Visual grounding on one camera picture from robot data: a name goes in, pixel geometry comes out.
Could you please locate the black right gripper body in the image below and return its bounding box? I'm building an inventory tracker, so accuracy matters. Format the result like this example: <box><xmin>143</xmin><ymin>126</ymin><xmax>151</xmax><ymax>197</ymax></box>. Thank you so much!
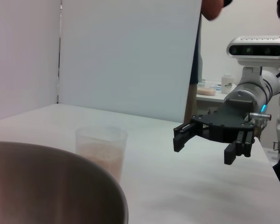
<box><xmin>191</xmin><ymin>100</ymin><xmax>257</xmax><ymax>144</ymax></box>

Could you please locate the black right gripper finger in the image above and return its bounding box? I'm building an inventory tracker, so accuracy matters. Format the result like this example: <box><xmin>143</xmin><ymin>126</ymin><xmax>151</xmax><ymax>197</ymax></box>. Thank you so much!
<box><xmin>173</xmin><ymin>121</ymin><xmax>203</xmax><ymax>153</ymax></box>
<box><xmin>223</xmin><ymin>130</ymin><xmax>256</xmax><ymax>166</ymax></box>

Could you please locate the clear plastic measuring cup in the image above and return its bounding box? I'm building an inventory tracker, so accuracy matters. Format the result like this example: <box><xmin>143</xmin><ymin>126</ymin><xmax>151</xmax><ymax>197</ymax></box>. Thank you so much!
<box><xmin>75</xmin><ymin>125</ymin><xmax>128</xmax><ymax>185</ymax></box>

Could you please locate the stainless steel mixing bowl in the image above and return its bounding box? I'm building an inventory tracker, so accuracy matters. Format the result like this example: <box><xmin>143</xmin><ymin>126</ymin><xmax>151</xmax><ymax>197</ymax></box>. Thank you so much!
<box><xmin>0</xmin><ymin>141</ymin><xmax>131</xmax><ymax>224</ymax></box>

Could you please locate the clear plastic rice container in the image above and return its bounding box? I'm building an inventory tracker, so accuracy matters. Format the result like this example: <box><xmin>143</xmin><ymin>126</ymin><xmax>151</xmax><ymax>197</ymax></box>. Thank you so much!
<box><xmin>197</xmin><ymin>80</ymin><xmax>217</xmax><ymax>96</ymax></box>

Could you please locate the white paper cup green logo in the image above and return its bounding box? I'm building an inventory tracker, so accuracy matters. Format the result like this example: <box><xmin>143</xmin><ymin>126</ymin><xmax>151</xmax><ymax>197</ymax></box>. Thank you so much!
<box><xmin>221</xmin><ymin>74</ymin><xmax>235</xmax><ymax>95</ymax></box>

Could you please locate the white background table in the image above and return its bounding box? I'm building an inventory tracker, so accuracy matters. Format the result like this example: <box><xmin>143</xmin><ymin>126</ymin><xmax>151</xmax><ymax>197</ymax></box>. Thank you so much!
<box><xmin>195</xmin><ymin>91</ymin><xmax>227</xmax><ymax>115</ymax></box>

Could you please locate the person in dark shirt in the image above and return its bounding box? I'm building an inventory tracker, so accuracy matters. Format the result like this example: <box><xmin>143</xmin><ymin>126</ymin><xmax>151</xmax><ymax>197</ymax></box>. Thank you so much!
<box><xmin>184</xmin><ymin>14</ymin><xmax>204</xmax><ymax>124</ymax></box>

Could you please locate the white backdrop board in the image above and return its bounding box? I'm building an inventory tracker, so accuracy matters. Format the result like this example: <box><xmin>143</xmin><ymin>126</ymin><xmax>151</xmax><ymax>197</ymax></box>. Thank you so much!
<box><xmin>57</xmin><ymin>0</ymin><xmax>203</xmax><ymax>124</ymax></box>

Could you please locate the silver right gripper cable connector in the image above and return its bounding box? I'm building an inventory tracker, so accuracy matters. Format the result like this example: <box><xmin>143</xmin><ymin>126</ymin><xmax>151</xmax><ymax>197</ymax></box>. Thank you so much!
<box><xmin>248</xmin><ymin>112</ymin><xmax>273</xmax><ymax>122</ymax></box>

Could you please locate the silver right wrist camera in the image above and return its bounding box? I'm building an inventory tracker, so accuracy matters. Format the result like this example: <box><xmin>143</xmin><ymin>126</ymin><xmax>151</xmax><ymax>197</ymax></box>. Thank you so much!
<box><xmin>226</xmin><ymin>35</ymin><xmax>280</xmax><ymax>82</ymax></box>

